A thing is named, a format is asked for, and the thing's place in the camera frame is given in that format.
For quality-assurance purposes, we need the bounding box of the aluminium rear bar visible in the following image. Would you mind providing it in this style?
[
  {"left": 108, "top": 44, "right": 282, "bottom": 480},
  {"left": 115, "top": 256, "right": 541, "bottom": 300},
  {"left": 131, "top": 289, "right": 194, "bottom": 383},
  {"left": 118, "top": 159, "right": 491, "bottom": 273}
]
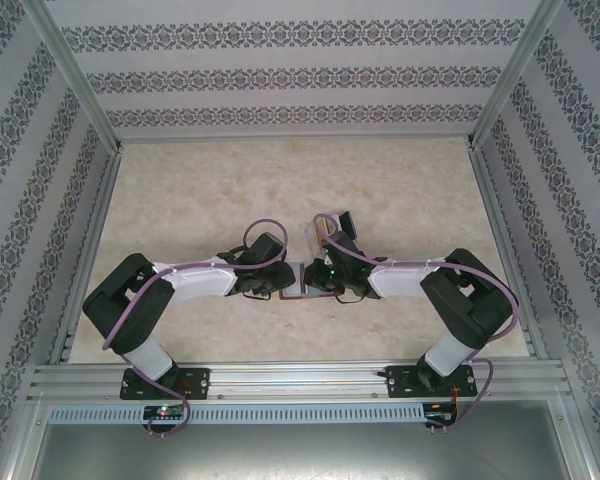
[{"left": 114, "top": 132, "right": 476, "bottom": 146}]

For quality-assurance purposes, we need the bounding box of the brown leather card holder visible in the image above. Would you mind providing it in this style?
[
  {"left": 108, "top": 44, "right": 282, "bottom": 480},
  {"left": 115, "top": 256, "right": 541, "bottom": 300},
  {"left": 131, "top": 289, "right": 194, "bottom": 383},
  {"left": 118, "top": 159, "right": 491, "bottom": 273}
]
[{"left": 278, "top": 259, "right": 331, "bottom": 303}]

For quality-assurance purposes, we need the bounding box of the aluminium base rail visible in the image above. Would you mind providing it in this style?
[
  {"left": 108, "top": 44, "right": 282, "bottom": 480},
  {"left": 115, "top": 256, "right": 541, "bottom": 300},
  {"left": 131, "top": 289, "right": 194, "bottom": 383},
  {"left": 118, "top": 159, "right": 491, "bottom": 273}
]
[{"left": 29, "top": 363, "right": 571, "bottom": 401}]

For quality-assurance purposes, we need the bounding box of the aluminium side rail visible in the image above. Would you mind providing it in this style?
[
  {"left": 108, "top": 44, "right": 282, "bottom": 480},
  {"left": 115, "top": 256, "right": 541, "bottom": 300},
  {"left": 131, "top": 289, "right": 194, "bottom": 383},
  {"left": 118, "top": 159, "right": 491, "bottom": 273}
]
[
  {"left": 467, "top": 139, "right": 551, "bottom": 359},
  {"left": 49, "top": 144, "right": 124, "bottom": 366}
]

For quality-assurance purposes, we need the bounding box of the slotted grey cable duct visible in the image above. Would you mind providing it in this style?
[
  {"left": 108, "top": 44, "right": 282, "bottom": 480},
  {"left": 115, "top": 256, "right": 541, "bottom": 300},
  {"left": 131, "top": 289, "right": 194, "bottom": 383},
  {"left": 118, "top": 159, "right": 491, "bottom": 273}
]
[{"left": 47, "top": 403, "right": 427, "bottom": 425}]

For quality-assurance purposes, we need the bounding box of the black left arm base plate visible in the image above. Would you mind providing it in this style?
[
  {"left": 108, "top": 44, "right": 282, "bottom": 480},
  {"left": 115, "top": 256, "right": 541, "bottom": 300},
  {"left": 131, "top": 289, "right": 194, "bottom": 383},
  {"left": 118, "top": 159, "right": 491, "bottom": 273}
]
[{"left": 121, "top": 367, "right": 211, "bottom": 401}]

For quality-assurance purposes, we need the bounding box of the aluminium frame post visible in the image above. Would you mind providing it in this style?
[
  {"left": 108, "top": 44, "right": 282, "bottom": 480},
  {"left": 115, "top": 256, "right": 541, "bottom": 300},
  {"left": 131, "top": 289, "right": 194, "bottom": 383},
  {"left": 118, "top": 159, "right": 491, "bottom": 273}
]
[
  {"left": 2, "top": 394, "right": 49, "bottom": 480},
  {"left": 32, "top": 0, "right": 124, "bottom": 151},
  {"left": 469, "top": 0, "right": 566, "bottom": 149},
  {"left": 559, "top": 394, "right": 600, "bottom": 480}
]

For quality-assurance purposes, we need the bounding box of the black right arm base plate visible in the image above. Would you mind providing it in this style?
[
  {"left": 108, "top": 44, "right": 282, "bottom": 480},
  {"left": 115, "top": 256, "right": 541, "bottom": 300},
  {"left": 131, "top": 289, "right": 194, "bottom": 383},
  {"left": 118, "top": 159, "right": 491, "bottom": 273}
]
[{"left": 382, "top": 364, "right": 479, "bottom": 400}]

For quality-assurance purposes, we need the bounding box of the small controller board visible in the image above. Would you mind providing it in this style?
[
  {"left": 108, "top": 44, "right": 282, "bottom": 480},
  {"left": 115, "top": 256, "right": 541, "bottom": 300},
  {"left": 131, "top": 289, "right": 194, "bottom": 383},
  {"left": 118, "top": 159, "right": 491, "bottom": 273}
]
[
  {"left": 143, "top": 404, "right": 187, "bottom": 422},
  {"left": 426, "top": 399, "right": 460, "bottom": 427}
]

